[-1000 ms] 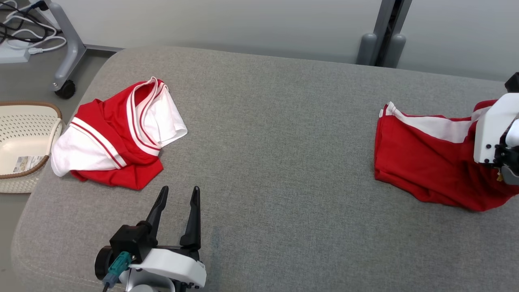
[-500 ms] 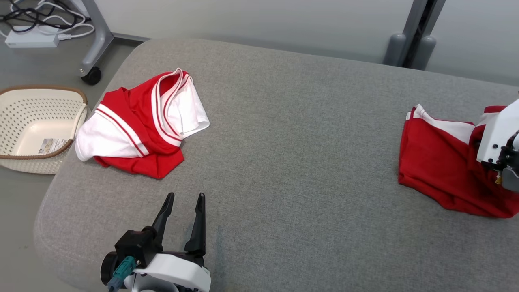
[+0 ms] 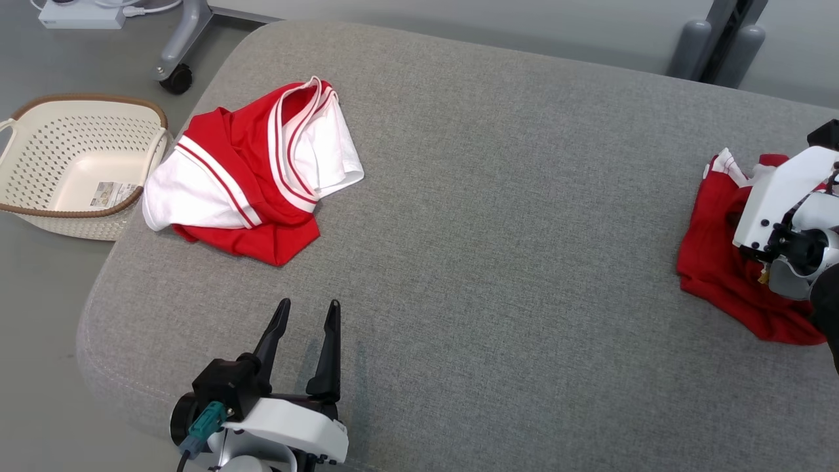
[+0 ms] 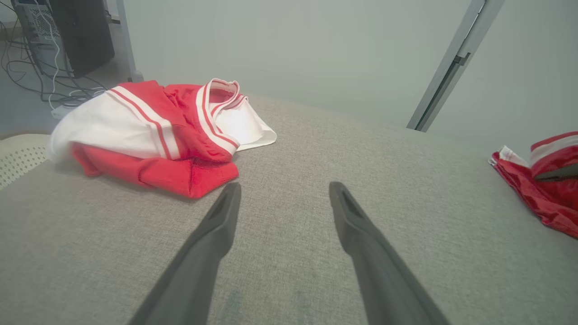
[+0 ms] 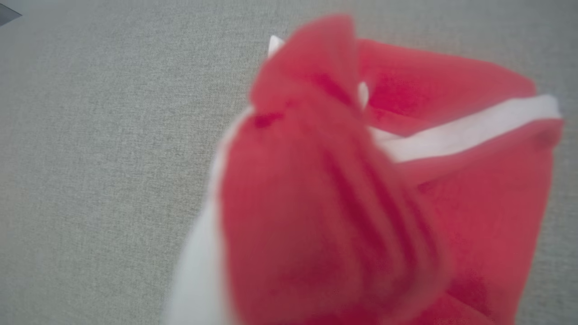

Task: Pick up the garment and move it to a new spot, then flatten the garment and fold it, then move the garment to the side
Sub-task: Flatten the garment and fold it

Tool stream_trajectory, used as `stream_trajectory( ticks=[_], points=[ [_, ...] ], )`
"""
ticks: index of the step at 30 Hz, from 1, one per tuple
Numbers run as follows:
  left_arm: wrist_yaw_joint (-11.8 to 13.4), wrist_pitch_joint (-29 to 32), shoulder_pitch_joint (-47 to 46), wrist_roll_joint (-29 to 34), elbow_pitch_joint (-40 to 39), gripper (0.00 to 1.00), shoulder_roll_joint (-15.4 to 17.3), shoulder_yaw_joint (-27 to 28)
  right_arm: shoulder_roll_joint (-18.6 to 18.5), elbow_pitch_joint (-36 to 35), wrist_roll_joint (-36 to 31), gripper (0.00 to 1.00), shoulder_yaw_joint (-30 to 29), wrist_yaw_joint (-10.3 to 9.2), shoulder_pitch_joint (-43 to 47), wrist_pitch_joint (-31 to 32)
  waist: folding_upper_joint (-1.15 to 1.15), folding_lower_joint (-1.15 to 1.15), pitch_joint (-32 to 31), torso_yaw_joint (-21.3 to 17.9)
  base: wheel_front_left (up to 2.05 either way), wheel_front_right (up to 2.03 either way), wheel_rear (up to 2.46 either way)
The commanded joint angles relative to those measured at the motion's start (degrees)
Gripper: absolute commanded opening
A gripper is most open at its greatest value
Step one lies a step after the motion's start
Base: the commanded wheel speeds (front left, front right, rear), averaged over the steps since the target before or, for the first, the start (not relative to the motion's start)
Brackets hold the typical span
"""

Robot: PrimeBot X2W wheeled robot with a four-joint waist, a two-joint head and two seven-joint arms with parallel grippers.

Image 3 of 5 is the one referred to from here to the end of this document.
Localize teal left camera connector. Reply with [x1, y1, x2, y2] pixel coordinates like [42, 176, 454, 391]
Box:
[178, 402, 228, 458]

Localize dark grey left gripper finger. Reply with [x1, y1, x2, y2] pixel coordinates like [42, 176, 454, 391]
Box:
[306, 300, 342, 403]
[252, 298, 292, 394]

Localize grey metal caster leg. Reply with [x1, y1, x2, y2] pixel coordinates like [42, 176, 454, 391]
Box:
[152, 0, 283, 94]

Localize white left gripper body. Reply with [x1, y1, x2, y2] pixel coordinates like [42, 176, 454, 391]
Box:
[223, 395, 349, 466]

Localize white power strip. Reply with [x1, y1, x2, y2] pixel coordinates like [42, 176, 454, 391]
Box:
[38, 0, 126, 30]

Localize white paper basket label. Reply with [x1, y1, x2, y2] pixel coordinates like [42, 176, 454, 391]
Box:
[90, 182, 142, 210]

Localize white power cord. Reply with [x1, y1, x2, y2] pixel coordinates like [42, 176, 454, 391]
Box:
[98, 0, 182, 18]

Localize cream perforated laundry basket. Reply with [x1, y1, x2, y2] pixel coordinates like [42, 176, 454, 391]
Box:
[0, 94, 172, 241]

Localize red white Bulls jersey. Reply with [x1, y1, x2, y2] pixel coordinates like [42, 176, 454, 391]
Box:
[142, 77, 365, 267]

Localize red shorts with white trim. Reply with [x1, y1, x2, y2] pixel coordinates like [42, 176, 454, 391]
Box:
[676, 148, 828, 346]

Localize grey partition post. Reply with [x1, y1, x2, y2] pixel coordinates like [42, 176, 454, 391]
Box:
[669, 0, 768, 89]

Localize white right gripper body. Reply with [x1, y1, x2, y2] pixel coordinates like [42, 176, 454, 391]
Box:
[732, 146, 839, 256]

